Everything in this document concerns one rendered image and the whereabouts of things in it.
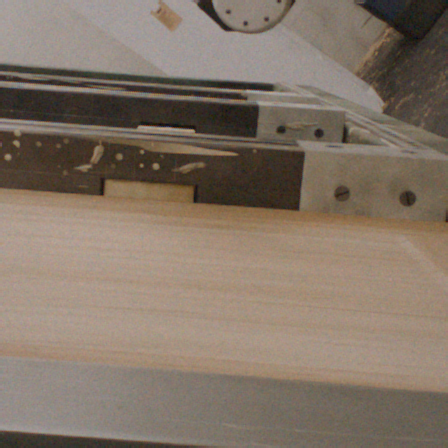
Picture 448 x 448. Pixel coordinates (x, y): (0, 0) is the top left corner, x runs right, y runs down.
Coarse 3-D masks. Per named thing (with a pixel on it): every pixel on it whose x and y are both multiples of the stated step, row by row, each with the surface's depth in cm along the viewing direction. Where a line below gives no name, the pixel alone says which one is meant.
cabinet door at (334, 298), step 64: (0, 192) 62; (0, 256) 46; (64, 256) 47; (128, 256) 48; (192, 256) 49; (256, 256) 50; (320, 256) 51; (384, 256) 53; (0, 320) 36; (64, 320) 37; (128, 320) 37; (192, 320) 38; (256, 320) 39; (320, 320) 39; (384, 320) 40; (384, 384) 32
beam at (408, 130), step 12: (276, 84) 205; (324, 96) 169; (336, 96) 170; (348, 108) 139; (360, 108) 141; (372, 120) 118; (384, 120) 120; (396, 120) 121; (348, 132) 106; (360, 132) 100; (408, 132) 104; (420, 132) 105; (360, 144) 98; (372, 144) 92; (384, 144) 89; (432, 144) 92; (444, 144) 93
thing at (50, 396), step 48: (0, 384) 25; (48, 384) 25; (96, 384) 25; (144, 384) 26; (192, 384) 26; (240, 384) 26; (288, 384) 26; (336, 384) 27; (0, 432) 22; (48, 432) 22; (96, 432) 22; (144, 432) 23; (192, 432) 23; (240, 432) 23; (288, 432) 23; (336, 432) 23; (384, 432) 24; (432, 432) 24
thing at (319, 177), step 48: (0, 144) 64; (48, 144) 63; (96, 144) 63; (144, 144) 63; (192, 144) 63; (240, 144) 64; (288, 144) 67; (336, 144) 67; (96, 192) 64; (240, 192) 64; (288, 192) 64; (336, 192) 63; (384, 192) 63; (432, 192) 63
